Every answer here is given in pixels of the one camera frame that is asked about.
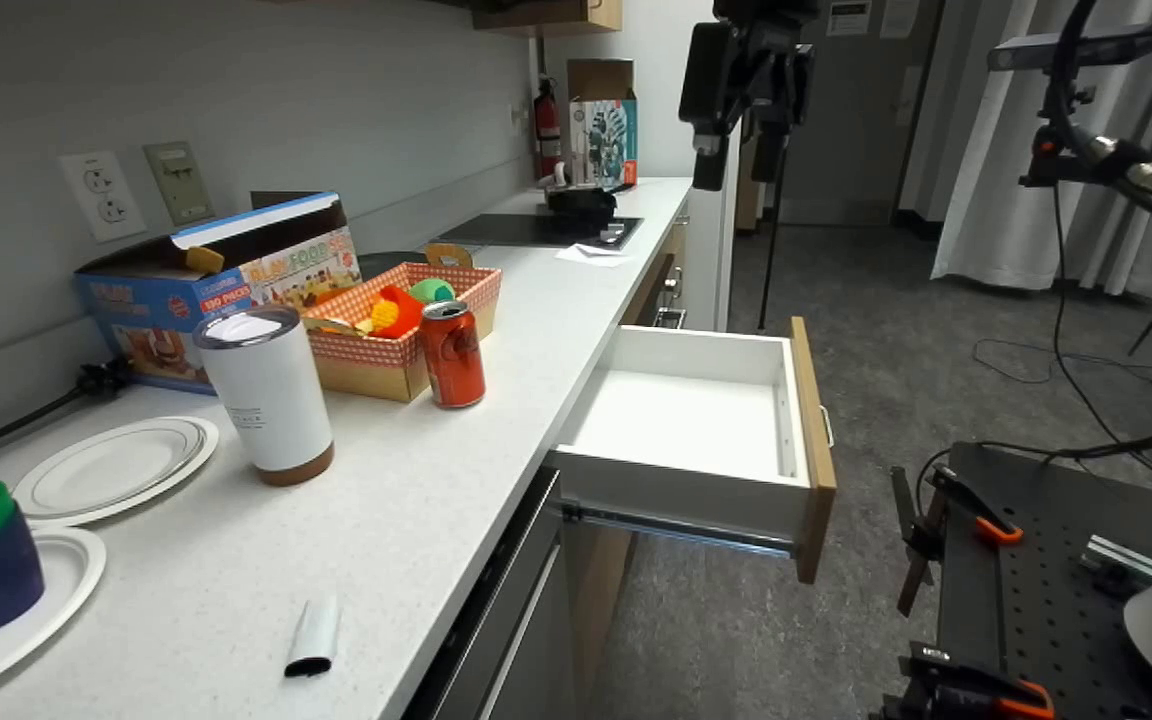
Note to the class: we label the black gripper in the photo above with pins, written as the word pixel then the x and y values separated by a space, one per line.
pixel 748 62

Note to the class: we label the white drawer with wooden front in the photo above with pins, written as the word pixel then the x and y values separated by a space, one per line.
pixel 680 422

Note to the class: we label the tall colourful cardboard box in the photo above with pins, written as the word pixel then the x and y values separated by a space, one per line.
pixel 598 132

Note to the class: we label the wooden lower cabinet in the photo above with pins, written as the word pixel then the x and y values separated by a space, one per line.
pixel 661 285

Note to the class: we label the wooden cabinet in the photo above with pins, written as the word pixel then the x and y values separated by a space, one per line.
pixel 661 285
pixel 550 12

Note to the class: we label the black pot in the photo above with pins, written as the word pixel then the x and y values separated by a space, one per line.
pixel 581 207

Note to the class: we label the red fire extinguisher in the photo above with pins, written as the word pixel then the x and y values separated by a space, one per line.
pixel 547 132

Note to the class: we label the wooden upper cabinet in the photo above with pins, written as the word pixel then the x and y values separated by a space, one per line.
pixel 550 12

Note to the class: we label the white curtain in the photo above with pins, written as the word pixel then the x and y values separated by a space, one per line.
pixel 989 202

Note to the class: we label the black cooktop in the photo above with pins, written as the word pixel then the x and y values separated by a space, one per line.
pixel 510 228

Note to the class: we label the red soda can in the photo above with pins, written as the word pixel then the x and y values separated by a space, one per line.
pixel 454 360

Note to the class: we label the orange toy fruit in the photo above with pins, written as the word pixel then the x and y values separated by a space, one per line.
pixel 407 313

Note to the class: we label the yellow toy fruit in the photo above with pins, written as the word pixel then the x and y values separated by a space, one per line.
pixel 383 318

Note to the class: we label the red checkered basket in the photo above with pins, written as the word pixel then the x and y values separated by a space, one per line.
pixel 363 360

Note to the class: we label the white tumbler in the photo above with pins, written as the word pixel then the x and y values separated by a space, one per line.
pixel 279 401

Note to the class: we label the black dishwasher front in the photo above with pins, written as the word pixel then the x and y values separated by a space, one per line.
pixel 510 624

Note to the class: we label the black perforated table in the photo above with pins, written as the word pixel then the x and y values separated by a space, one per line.
pixel 1043 615

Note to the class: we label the blue cardboard box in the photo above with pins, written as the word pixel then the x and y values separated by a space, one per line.
pixel 159 313

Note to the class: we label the white marker with black cap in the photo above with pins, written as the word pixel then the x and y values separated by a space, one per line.
pixel 314 635

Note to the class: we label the white paper plate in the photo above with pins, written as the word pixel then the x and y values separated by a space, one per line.
pixel 109 470
pixel 60 584

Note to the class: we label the black camera on mount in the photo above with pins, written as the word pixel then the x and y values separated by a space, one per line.
pixel 1083 47

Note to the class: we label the silver metal bracket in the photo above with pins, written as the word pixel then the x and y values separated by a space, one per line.
pixel 1120 556

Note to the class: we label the grey wall switch plate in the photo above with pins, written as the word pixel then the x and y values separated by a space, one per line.
pixel 178 180

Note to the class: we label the white wall outlet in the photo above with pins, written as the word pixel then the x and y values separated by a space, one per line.
pixel 101 197

